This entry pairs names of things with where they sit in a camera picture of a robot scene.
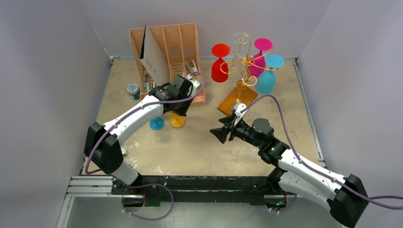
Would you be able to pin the red plastic wine glass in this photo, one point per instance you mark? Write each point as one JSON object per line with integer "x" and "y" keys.
{"x": 219, "y": 69}

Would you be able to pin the clear wine glass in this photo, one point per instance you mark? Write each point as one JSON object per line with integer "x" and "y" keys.
{"x": 241, "y": 39}

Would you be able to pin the blue plastic wine glass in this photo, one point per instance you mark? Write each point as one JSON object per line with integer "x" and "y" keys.
{"x": 156, "y": 123}

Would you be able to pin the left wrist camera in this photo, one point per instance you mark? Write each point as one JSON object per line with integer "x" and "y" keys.
{"x": 194, "y": 87}

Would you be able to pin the gold wire wine glass rack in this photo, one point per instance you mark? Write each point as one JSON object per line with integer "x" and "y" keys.
{"x": 244, "y": 90}

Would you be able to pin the white paper folder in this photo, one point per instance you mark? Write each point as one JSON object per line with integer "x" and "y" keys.
{"x": 153, "y": 59}

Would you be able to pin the peach plastic file organizer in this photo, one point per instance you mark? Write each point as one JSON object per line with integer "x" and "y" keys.
{"x": 179, "y": 43}

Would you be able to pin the small blue white jar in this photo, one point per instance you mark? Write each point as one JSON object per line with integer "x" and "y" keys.
{"x": 134, "y": 91}

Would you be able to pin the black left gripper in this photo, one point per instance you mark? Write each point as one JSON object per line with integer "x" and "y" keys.
{"x": 182, "y": 112}

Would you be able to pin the yellow plastic wine glass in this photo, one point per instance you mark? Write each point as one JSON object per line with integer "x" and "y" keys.
{"x": 176, "y": 120}

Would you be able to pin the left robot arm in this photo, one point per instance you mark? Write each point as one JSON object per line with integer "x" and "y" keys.
{"x": 103, "y": 141}

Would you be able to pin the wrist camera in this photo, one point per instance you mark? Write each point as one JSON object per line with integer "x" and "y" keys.
{"x": 194, "y": 87}
{"x": 239, "y": 109}

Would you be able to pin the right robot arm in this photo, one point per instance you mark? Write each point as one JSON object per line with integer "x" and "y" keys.
{"x": 296, "y": 174}

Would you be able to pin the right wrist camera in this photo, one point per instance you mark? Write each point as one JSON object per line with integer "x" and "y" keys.
{"x": 239, "y": 109}

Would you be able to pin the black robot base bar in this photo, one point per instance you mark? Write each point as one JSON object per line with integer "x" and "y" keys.
{"x": 253, "y": 190}

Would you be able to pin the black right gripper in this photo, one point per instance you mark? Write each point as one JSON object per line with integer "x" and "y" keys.
{"x": 231, "y": 130}

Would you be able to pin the teal wine glass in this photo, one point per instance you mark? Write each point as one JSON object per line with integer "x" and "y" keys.
{"x": 267, "y": 80}

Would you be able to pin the magenta plastic wine glass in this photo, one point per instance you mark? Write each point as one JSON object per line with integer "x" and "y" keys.
{"x": 257, "y": 63}

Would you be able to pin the grey stapler in organizer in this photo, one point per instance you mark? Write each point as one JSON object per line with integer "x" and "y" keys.
{"x": 191, "y": 66}

